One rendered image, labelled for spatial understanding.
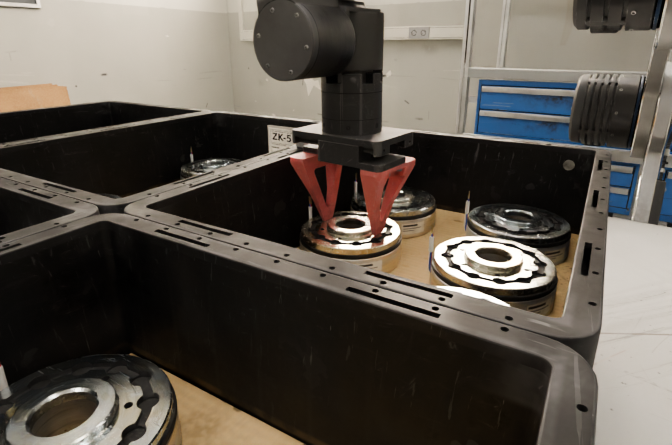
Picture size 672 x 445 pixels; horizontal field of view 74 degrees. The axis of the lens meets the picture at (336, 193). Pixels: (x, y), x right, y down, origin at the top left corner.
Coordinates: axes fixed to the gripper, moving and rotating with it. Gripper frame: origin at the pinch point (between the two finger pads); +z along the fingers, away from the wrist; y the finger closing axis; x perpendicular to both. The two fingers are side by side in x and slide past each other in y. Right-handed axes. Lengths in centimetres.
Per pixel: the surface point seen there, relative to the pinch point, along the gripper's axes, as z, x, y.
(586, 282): -6.0, -12.0, 22.7
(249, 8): -46, 254, -295
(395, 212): 1.0, 6.4, 1.4
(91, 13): -38, 125, -313
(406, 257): 4.1, 2.9, 4.9
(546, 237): 1.0, 9.3, 16.5
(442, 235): 4.2, 10.5, 5.4
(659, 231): 18, 66, 25
